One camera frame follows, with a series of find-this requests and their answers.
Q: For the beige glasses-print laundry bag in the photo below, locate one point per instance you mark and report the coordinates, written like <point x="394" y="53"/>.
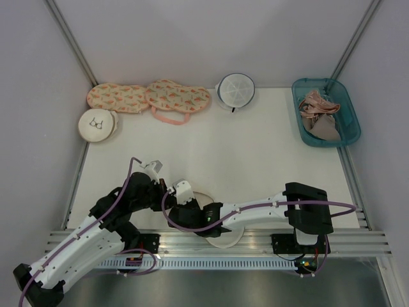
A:
<point x="97" y="125"/>

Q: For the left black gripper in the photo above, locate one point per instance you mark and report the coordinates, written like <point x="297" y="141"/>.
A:
<point x="162" y="189"/>

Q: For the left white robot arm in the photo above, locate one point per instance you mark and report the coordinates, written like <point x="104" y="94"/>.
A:
<point x="106" y="231"/>

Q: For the beige bra in bin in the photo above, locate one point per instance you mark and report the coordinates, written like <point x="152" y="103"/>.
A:
<point x="323" y="128"/>

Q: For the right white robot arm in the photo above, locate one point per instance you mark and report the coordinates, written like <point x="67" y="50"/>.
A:
<point x="222" y="224"/>

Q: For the frame post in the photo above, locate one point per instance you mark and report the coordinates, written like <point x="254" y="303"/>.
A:
<point x="356" y="37"/>
<point x="73" y="44"/>

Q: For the floral bra bag left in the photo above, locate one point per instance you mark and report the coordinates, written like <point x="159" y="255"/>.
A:
<point x="118" y="98"/>

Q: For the left frame post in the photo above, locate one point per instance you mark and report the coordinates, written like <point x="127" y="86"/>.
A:
<point x="73" y="44"/>

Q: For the aluminium mounting rail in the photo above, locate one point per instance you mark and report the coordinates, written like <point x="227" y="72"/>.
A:
<point x="258" y="243"/>

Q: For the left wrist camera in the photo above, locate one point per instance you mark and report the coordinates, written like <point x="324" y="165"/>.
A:
<point x="152" y="169"/>

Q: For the floral bra bag pink handle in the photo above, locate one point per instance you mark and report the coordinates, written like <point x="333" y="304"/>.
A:
<point x="168" y="96"/>

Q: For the white slotted cable duct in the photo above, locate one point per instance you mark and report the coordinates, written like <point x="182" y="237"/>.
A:
<point x="212" y="263"/>

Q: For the white mesh laundry bag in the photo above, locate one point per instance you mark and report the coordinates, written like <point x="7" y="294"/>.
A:
<point x="235" y="91"/>

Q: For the teal plastic bin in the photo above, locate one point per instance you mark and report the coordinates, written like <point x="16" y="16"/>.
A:
<point x="347" y="123"/>

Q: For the pink lace bra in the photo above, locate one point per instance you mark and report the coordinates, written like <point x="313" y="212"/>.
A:
<point x="313" y="105"/>

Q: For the beige round laundry bag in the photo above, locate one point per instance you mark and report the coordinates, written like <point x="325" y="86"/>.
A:
<point x="226" y="240"/>

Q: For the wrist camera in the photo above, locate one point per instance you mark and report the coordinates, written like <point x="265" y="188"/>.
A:
<point x="152" y="169"/>
<point x="182" y="191"/>

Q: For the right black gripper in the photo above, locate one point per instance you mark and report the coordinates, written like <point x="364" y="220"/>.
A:
<point x="191" y="202"/>

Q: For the right frame post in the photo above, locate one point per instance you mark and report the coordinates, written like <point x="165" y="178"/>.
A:
<point x="356" y="37"/>

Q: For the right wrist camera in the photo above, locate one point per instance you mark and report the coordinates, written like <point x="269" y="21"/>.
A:
<point x="182" y="191"/>

